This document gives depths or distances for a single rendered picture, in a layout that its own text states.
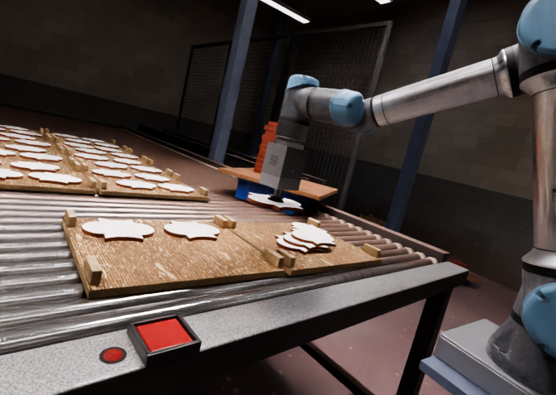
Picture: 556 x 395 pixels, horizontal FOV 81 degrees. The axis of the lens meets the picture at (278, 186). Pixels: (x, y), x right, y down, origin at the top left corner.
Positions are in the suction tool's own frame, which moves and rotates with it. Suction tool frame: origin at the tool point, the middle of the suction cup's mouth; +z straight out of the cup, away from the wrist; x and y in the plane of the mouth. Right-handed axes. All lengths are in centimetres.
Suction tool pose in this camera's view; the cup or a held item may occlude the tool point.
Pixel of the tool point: (274, 204)
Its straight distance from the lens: 82.2
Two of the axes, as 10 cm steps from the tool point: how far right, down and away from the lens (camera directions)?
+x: 7.3, 2.6, -6.3
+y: -6.4, -0.5, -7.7
